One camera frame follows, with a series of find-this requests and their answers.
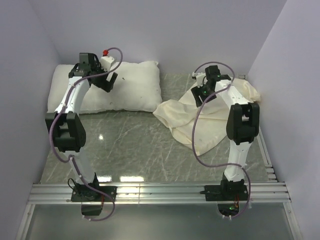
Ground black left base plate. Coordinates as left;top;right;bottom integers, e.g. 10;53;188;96
70;184;118;203

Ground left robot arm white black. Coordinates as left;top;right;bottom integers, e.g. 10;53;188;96
45;49;119;201

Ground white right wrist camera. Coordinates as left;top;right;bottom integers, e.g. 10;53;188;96
191;72;206;88

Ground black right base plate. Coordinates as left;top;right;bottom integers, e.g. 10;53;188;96
199;185;249;202

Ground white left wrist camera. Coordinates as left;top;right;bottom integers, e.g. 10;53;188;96
100;49;116;72

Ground cream pillowcase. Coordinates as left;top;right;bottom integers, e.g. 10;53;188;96
153;78;261;156

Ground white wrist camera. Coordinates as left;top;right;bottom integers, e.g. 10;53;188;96
191;72;206;88
100;49;116;72

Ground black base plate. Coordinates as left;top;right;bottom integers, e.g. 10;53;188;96
199;185;249;202
70;184;118;203

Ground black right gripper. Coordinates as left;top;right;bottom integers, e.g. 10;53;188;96
191;82;217;108

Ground white pillow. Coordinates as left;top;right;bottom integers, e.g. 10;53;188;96
46;60;163;115

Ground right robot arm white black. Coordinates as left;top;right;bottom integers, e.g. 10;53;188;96
191;62;260;202

